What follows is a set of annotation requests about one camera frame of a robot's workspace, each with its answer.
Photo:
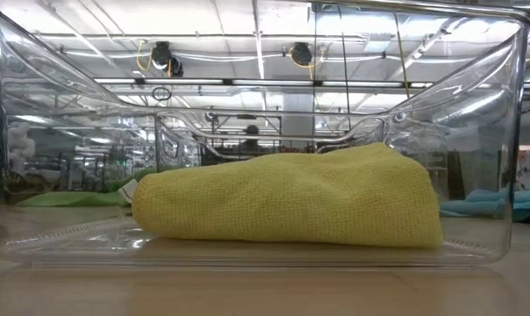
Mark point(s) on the clear plastic bin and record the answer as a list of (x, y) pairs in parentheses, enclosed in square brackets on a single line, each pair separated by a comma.
[(247, 256)]

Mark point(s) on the ceiling light bar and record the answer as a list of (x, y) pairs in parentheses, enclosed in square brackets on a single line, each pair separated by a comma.
[(247, 82)]

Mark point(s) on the white robot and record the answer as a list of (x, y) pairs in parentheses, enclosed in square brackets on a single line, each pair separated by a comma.
[(20, 147)]

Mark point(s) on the person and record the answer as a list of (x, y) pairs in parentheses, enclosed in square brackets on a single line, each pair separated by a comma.
[(251, 134)]

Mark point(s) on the blue microfiber towel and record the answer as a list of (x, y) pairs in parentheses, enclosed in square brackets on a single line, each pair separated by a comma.
[(475, 204)]

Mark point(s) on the green microfiber towel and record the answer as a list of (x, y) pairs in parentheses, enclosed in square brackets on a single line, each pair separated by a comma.
[(72, 198)]

